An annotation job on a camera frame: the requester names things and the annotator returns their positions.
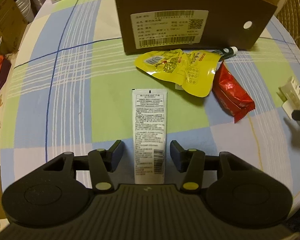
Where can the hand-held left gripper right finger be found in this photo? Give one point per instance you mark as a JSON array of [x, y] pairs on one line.
[[176, 157]]

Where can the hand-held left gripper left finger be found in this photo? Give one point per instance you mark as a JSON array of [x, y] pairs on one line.
[[117, 155]]

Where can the white hair clip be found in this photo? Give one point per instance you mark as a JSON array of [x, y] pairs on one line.
[[288, 97]]

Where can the white cream tube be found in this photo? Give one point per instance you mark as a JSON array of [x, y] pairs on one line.
[[148, 130]]

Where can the red snack packet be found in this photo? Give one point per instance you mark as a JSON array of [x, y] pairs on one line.
[[230, 92]]

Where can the dark green tube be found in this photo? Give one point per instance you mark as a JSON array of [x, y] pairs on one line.
[[227, 51]]

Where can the yellow snack packet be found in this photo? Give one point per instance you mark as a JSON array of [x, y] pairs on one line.
[[190, 67]]

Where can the brown cardboard box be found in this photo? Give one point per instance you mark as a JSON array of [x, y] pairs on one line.
[[165, 0]]

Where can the chair with quilted cover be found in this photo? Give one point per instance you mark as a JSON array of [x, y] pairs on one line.
[[295, 20]]

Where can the stack of metal bowls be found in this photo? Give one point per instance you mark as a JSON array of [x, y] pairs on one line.
[[25, 2]]

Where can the tall cardboard box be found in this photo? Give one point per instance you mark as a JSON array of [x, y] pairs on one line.
[[7, 12]]

